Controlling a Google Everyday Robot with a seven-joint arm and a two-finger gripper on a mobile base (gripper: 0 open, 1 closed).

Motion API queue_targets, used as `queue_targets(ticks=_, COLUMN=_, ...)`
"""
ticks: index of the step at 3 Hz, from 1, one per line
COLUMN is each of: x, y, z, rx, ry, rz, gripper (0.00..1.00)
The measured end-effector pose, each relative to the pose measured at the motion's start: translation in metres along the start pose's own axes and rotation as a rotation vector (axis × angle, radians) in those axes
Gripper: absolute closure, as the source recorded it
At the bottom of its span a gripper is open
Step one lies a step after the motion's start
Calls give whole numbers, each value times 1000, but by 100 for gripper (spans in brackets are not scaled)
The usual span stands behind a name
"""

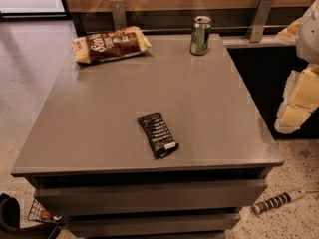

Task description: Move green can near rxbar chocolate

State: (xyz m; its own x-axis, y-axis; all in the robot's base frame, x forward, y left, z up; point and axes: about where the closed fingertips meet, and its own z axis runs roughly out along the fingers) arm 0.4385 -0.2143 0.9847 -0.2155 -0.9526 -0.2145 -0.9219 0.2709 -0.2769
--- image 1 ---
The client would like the grey drawer cabinet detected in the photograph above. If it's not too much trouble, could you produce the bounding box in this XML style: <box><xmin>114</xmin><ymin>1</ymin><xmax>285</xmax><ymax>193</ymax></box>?
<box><xmin>13</xmin><ymin>36</ymin><xmax>283</xmax><ymax>239</ymax></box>

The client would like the black rxbar chocolate bar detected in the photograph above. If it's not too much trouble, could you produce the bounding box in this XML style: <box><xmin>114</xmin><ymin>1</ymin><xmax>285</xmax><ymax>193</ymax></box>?
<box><xmin>137</xmin><ymin>113</ymin><xmax>179</xmax><ymax>159</ymax></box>

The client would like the metal wall bracket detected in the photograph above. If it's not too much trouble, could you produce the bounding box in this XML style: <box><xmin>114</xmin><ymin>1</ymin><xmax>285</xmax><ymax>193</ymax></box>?
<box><xmin>110</xmin><ymin>0</ymin><xmax>127</xmax><ymax>30</ymax></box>
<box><xmin>247</xmin><ymin>0</ymin><xmax>274</xmax><ymax>43</ymax></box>

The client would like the grey drawer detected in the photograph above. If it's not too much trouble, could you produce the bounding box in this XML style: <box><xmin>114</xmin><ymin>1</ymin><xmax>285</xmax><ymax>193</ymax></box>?
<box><xmin>67</xmin><ymin>213</ymin><xmax>240</xmax><ymax>238</ymax></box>
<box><xmin>35</xmin><ymin>179</ymin><xmax>266</xmax><ymax>216</ymax></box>

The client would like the black object on floor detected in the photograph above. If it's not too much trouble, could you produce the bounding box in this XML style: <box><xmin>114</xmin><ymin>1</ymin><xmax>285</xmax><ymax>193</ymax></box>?
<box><xmin>0</xmin><ymin>193</ymin><xmax>60</xmax><ymax>239</ymax></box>

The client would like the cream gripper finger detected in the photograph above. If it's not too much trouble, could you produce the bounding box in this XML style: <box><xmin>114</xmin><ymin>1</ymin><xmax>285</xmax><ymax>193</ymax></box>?
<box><xmin>276</xmin><ymin>18</ymin><xmax>301</xmax><ymax>44</ymax></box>
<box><xmin>274</xmin><ymin>68</ymin><xmax>319</xmax><ymax>134</ymax></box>

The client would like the wire basket on floor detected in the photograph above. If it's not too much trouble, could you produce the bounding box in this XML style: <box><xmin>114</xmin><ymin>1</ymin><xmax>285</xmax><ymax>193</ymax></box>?
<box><xmin>27</xmin><ymin>199</ymin><xmax>63</xmax><ymax>224</ymax></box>

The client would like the upper grey drawer front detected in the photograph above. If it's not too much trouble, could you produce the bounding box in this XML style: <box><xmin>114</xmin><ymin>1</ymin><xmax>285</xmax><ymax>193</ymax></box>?
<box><xmin>35</xmin><ymin>179</ymin><xmax>266</xmax><ymax>216</ymax></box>

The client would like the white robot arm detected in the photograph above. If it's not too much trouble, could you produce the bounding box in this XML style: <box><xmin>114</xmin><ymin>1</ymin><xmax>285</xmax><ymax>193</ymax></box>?
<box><xmin>274</xmin><ymin>0</ymin><xmax>319</xmax><ymax>134</ymax></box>

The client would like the left metal wall bracket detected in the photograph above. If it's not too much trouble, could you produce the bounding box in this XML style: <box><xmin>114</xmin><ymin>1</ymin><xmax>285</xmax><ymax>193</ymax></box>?
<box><xmin>110</xmin><ymin>0</ymin><xmax>127</xmax><ymax>30</ymax></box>

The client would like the striped tool on floor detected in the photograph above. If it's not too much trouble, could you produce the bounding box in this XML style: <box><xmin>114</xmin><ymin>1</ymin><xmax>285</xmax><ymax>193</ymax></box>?
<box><xmin>251</xmin><ymin>189</ymin><xmax>306</xmax><ymax>215</ymax></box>

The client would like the green soda can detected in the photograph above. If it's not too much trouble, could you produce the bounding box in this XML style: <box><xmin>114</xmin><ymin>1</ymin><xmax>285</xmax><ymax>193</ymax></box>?
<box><xmin>190</xmin><ymin>16</ymin><xmax>211</xmax><ymax>56</ymax></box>

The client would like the lower grey drawer front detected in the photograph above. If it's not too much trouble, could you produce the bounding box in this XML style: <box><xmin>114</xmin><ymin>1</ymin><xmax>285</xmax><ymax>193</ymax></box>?
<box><xmin>67</xmin><ymin>213</ymin><xmax>240</xmax><ymax>238</ymax></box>

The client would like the right metal wall bracket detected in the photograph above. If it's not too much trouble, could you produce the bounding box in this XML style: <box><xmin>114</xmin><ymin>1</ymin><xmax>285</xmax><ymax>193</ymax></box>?
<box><xmin>247</xmin><ymin>0</ymin><xmax>274</xmax><ymax>43</ymax></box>

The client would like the brown chip bag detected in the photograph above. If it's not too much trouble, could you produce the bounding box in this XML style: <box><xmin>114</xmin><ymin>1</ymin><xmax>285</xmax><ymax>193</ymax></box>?
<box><xmin>72</xmin><ymin>26</ymin><xmax>152</xmax><ymax>64</ymax></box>

